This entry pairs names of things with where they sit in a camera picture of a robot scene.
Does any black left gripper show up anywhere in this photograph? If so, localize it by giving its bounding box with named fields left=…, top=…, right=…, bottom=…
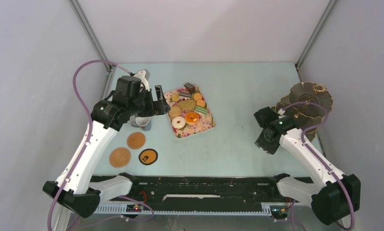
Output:
left=128, top=85, right=170, bottom=117

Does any striped chocolate cake slice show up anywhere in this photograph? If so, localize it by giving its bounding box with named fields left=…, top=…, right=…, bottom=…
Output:
left=179, top=92, right=191, bottom=100

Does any orange glazed donut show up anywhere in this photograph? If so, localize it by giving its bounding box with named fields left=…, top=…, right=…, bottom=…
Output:
left=185, top=112, right=199, bottom=125

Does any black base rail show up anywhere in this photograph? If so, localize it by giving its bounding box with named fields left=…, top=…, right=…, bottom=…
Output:
left=89, top=174, right=336, bottom=214

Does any white donut left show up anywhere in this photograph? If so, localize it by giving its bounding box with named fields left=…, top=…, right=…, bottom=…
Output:
left=172, top=116, right=186, bottom=129

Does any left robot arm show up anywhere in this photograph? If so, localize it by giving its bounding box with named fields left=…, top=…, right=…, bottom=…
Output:
left=43, top=74, right=170, bottom=218

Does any floral rectangular tray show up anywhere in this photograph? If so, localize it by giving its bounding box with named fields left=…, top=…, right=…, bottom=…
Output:
left=164, top=83, right=216, bottom=139

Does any green striped cake slice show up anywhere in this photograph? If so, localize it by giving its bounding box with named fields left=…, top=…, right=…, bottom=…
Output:
left=194, top=106, right=209, bottom=115

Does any orange round biscuit upper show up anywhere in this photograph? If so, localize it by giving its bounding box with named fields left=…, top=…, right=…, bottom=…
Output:
left=192, top=92, right=202, bottom=101

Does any three tier black cake stand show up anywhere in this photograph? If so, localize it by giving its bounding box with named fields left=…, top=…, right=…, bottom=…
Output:
left=271, top=82, right=333, bottom=129

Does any wooden round coaster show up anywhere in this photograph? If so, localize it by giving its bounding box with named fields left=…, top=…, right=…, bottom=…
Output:
left=109, top=148, right=131, bottom=168
left=127, top=132, right=146, bottom=149

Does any orange question mark coaster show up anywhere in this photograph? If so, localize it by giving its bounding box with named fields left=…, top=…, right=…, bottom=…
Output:
left=138, top=149, right=159, bottom=166

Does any brown oval cookie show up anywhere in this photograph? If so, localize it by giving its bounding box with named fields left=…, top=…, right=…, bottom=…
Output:
left=177, top=99, right=196, bottom=111

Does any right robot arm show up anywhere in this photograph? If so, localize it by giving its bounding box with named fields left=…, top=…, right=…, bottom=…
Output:
left=254, top=107, right=361, bottom=230

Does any lower wooden round coaster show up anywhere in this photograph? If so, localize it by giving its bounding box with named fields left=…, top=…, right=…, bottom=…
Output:
left=109, top=148, right=131, bottom=168

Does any upper wooden round coaster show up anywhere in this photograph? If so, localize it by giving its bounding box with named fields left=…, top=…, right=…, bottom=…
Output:
left=127, top=132, right=146, bottom=149

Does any chocolate cake piece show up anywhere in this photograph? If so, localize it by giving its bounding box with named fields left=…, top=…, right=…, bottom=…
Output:
left=184, top=83, right=196, bottom=94

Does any small yellow cookie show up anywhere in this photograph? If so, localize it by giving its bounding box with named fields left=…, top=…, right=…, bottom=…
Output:
left=171, top=94, right=180, bottom=102

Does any orange round biscuit lower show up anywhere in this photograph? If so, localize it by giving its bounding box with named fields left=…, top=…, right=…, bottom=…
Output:
left=196, top=99, right=206, bottom=108

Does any tan round cookie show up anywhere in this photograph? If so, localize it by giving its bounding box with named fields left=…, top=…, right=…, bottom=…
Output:
left=169, top=105, right=182, bottom=118

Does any blue grey mug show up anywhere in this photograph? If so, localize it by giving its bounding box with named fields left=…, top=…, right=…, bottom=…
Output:
left=131, top=117, right=152, bottom=131

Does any orange round biscuit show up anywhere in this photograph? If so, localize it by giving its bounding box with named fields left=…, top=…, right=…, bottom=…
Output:
left=192, top=92, right=202, bottom=101
left=196, top=99, right=206, bottom=108

